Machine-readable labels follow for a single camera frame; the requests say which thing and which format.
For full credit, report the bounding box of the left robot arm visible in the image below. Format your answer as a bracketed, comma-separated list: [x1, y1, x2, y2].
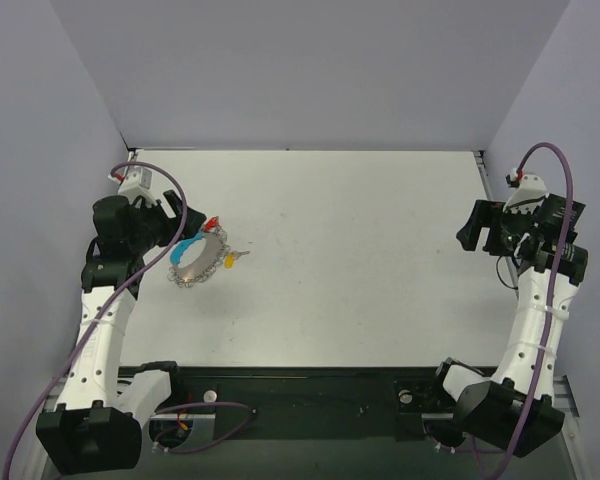
[36, 190, 206, 475]

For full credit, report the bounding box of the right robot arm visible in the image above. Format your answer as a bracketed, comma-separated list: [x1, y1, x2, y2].
[426, 194, 588, 457]

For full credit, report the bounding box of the red key tag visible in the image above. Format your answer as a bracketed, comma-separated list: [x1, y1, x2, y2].
[204, 216, 220, 232]

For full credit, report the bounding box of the yellow tagged key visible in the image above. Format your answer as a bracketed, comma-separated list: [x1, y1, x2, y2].
[224, 250, 250, 269]

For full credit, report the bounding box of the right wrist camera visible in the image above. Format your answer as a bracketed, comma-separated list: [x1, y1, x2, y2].
[503, 170, 547, 212]

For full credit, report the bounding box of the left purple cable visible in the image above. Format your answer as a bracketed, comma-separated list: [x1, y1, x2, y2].
[0, 161, 259, 480]

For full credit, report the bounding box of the aluminium frame rail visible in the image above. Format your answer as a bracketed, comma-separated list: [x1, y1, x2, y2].
[41, 375, 580, 417]

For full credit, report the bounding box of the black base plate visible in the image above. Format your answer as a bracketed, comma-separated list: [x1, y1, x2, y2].
[124, 366, 489, 442]

